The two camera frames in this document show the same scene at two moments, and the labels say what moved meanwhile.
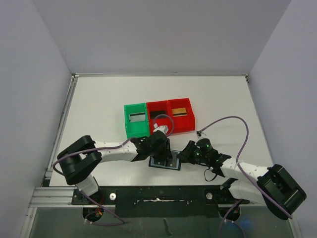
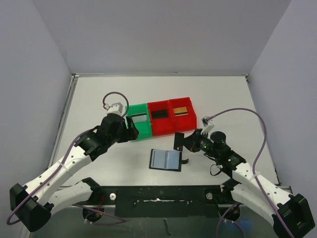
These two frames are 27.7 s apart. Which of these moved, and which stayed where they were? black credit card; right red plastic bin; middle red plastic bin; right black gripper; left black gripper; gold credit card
Moved: right black gripper; left black gripper
Stayed: middle red plastic bin; gold credit card; black credit card; right red plastic bin
